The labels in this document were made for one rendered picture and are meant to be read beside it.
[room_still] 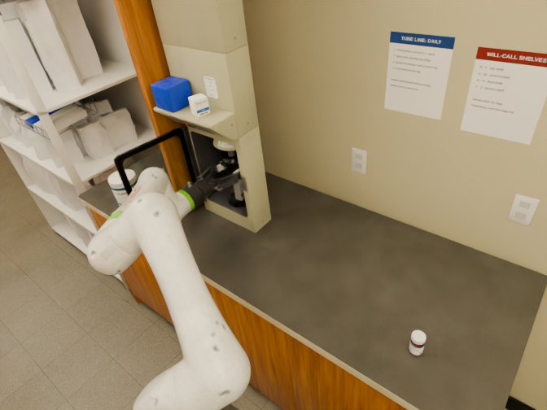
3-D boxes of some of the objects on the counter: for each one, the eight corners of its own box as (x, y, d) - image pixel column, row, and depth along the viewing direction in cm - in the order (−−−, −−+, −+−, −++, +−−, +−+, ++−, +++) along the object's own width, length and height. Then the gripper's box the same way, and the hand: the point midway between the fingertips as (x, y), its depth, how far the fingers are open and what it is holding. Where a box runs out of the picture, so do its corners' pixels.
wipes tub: (133, 189, 208) (124, 165, 199) (148, 197, 201) (139, 172, 192) (112, 202, 201) (102, 178, 191) (127, 211, 193) (116, 186, 184)
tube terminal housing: (240, 182, 203) (211, 25, 156) (290, 202, 186) (274, 32, 138) (205, 208, 189) (161, 43, 141) (255, 233, 171) (225, 54, 124)
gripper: (214, 193, 147) (254, 164, 160) (177, 176, 159) (218, 150, 172) (217, 208, 152) (256, 179, 164) (182, 190, 164) (221, 164, 176)
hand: (233, 167), depth 167 cm, fingers closed on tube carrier, 9 cm apart
